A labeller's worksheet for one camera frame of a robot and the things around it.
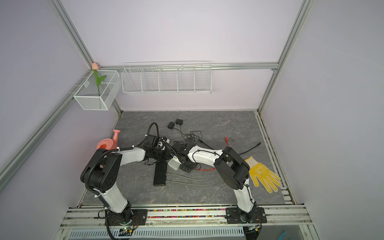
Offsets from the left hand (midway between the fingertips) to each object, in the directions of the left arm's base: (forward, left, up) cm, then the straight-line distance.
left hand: (175, 157), depth 92 cm
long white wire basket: (+45, +3, +28) cm, 53 cm away
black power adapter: (+28, +4, -2) cm, 28 cm away
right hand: (-4, -8, -2) cm, 9 cm away
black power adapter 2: (+32, -1, -3) cm, 32 cm away
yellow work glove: (-17, -55, -2) cm, 57 cm away
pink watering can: (+7, +39, +9) cm, 40 cm away
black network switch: (-9, +9, -1) cm, 13 cm away
